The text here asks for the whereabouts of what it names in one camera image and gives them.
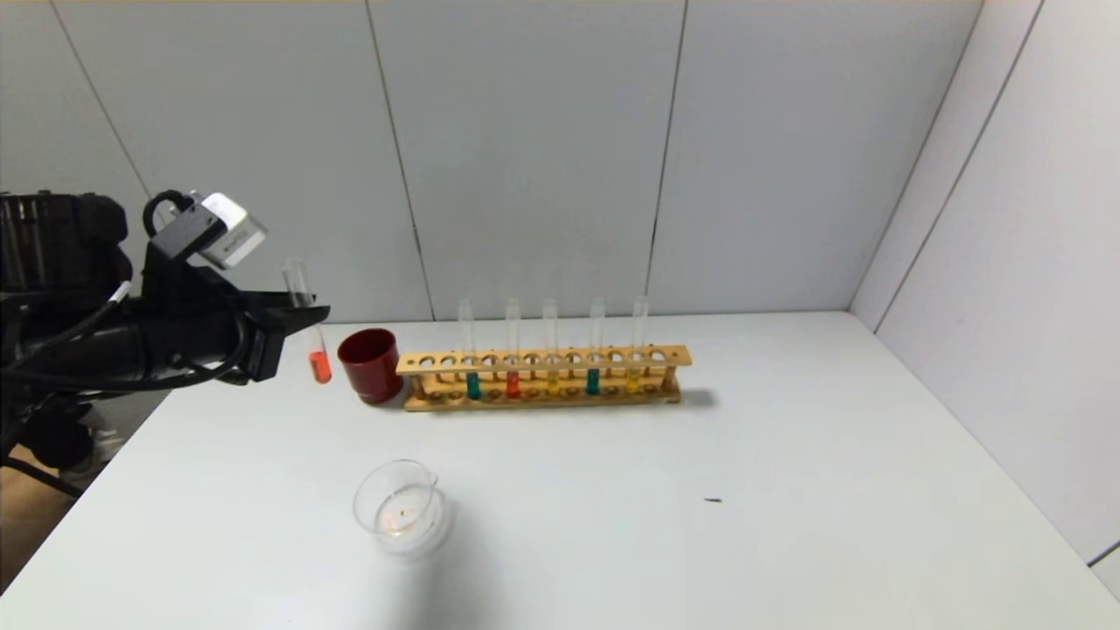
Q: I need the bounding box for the wooden test tube rack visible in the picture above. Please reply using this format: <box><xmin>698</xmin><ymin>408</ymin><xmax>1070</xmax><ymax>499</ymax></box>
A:
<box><xmin>396</xmin><ymin>345</ymin><xmax>692</xmax><ymax>412</ymax></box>

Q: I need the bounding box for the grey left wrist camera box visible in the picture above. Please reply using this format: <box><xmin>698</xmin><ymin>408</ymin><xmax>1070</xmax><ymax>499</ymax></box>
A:
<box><xmin>157</xmin><ymin>192</ymin><xmax>268</xmax><ymax>269</ymax></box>

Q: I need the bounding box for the test tube red pigment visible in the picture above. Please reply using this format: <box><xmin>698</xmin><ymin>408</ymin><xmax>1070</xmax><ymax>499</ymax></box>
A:
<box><xmin>505</xmin><ymin>298</ymin><xmax>522</xmax><ymax>400</ymax></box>

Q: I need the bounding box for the clear glass beaker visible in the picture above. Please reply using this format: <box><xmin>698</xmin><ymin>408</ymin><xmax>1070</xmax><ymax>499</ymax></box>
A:
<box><xmin>353</xmin><ymin>459</ymin><xmax>452</xmax><ymax>558</ymax></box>

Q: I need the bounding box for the test tube yellow pigment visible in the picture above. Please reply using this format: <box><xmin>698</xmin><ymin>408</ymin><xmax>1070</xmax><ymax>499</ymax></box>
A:
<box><xmin>625</xmin><ymin>296</ymin><xmax>648</xmax><ymax>394</ymax></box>
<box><xmin>541</xmin><ymin>298</ymin><xmax>561</xmax><ymax>396</ymax></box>

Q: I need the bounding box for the black chair leg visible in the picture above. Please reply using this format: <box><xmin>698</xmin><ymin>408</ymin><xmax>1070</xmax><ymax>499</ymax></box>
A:
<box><xmin>0</xmin><ymin>455</ymin><xmax>84</xmax><ymax>500</ymax></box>

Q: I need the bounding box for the test tube blue pigment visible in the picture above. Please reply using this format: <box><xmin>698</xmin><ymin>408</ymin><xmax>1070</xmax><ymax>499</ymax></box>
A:
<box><xmin>587</xmin><ymin>297</ymin><xmax>606</xmax><ymax>396</ymax></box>
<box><xmin>458</xmin><ymin>300</ymin><xmax>482</xmax><ymax>401</ymax></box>

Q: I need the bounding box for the person in black clothes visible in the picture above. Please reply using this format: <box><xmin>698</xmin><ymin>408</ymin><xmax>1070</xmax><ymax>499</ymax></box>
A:
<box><xmin>35</xmin><ymin>398</ymin><xmax>125</xmax><ymax>473</ymax></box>

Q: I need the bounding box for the dark red plastic cup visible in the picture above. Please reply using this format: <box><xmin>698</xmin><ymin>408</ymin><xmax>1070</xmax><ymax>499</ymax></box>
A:
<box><xmin>338</xmin><ymin>329</ymin><xmax>404</xmax><ymax>405</ymax></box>

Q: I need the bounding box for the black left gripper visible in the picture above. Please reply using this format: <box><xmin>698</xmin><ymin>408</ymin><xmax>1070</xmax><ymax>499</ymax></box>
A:
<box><xmin>173</xmin><ymin>290</ymin><xmax>332</xmax><ymax>382</ymax></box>

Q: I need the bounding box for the test tube orange-red pigment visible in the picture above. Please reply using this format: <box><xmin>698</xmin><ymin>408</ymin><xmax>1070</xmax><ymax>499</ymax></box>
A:
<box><xmin>282</xmin><ymin>256</ymin><xmax>333</xmax><ymax>384</ymax></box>

